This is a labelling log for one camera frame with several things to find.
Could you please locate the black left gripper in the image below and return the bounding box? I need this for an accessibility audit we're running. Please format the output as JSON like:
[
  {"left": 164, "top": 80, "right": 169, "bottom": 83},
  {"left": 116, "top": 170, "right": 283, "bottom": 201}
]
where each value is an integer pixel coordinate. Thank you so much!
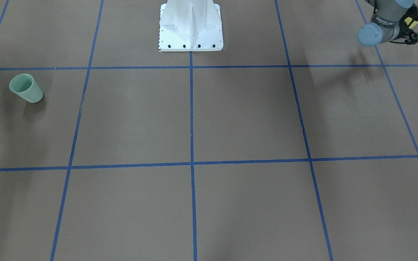
[{"left": 399, "top": 5, "right": 418, "bottom": 45}]

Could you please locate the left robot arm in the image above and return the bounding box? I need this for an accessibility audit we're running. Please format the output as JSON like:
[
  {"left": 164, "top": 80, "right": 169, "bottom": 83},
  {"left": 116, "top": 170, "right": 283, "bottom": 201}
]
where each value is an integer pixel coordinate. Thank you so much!
[{"left": 357, "top": 0, "right": 418, "bottom": 46}]

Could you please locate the green plastic cup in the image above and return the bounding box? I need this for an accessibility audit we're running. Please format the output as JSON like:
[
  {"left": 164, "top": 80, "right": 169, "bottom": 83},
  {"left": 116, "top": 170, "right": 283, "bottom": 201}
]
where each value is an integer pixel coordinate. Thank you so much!
[{"left": 9, "top": 73, "right": 44, "bottom": 103}]

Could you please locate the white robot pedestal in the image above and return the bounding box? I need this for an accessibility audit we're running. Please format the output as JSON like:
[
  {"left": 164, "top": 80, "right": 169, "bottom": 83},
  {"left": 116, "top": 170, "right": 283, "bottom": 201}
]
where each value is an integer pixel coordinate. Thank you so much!
[{"left": 158, "top": 0, "right": 224, "bottom": 52}]

